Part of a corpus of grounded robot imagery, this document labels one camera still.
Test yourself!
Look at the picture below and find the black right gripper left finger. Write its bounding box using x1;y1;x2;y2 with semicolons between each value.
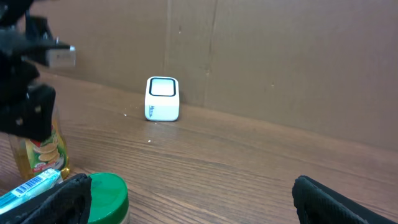
1;174;92;224

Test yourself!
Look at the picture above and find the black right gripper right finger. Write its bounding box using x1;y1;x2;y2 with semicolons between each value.
292;175;397;224

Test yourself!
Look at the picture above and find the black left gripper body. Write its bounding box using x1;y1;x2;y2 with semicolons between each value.
1;0;70;141

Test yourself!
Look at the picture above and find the green lid glass jar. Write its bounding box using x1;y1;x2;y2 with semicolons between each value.
88;172;130;224

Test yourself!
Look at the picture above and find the yellow oil bottle silver cap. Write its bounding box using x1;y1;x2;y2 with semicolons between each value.
9;106;70;180

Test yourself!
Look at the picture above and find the teal Kleenex tissue pack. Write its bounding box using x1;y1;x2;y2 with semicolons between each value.
1;169;63;214

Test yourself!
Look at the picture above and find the white barcode scanner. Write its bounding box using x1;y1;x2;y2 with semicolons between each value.
144;76;180;121

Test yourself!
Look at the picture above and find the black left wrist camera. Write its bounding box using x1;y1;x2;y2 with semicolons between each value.
45;46;76;68

